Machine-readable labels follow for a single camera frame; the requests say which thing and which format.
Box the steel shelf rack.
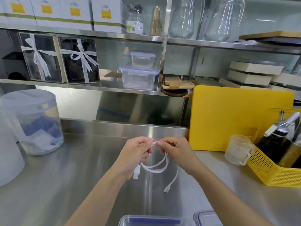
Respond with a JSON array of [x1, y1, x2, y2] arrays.
[[0, 0, 301, 128]]

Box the clear lidded container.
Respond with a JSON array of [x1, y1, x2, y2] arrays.
[[193, 210, 224, 226]]

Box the white round container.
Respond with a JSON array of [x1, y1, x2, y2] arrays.
[[0, 110, 25, 188]]

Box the person's left forearm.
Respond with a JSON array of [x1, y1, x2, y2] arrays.
[[62, 162, 141, 226]]

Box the clear glass pitcher with handle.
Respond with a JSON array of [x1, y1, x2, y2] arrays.
[[204, 0, 245, 42]]

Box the cream flat box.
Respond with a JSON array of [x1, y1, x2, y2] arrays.
[[227, 70, 273, 86], [229, 61, 284, 75]]

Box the small wooden block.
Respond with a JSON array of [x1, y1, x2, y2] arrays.
[[164, 77, 182, 85]]

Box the yellow cutting board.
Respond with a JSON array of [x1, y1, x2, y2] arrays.
[[188, 85, 295, 152]]

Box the wooden board on shelf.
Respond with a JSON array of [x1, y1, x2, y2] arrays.
[[239, 30, 301, 47]]

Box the yellow plastic basket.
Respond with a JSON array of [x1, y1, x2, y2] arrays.
[[246, 108, 301, 188]]

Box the bundle of wooden sticks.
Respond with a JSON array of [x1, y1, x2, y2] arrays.
[[150, 6, 163, 36]]

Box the round clear plastic container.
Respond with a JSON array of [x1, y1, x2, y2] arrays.
[[0, 89, 64, 156]]

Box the person's right hand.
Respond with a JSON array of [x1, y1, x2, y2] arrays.
[[156, 137, 203, 173]]

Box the large clear food container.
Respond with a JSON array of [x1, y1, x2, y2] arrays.
[[119, 65, 159, 91]]

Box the white charging cable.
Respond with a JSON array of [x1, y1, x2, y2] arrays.
[[133, 141, 179, 194]]

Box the dark round wooden plate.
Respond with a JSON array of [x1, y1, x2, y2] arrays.
[[161, 87, 188, 98]]

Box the clear container with blue lid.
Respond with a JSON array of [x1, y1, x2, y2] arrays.
[[118, 215, 186, 226]]

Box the wooden tray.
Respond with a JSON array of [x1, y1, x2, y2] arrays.
[[162, 80, 195, 90]]

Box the small clear food container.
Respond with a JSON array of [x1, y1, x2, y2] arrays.
[[129, 51, 157, 68]]

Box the person's right forearm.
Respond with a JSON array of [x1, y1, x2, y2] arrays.
[[182, 160, 274, 226]]

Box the dark oil bottle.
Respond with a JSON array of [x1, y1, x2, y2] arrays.
[[255, 110, 297, 168]]

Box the black gift box with ribbon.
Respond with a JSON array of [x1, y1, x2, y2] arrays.
[[57, 36, 101, 84], [18, 32, 63, 83]]

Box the clear measuring cup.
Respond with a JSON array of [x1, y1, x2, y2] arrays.
[[224, 135, 255, 166]]

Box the person's left hand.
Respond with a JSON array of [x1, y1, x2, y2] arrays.
[[116, 137, 156, 181]]

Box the white box with yellow label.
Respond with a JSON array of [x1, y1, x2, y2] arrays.
[[30, 0, 69, 29], [91, 0, 128, 34], [0, 0, 37, 27], [60, 0, 94, 31]]

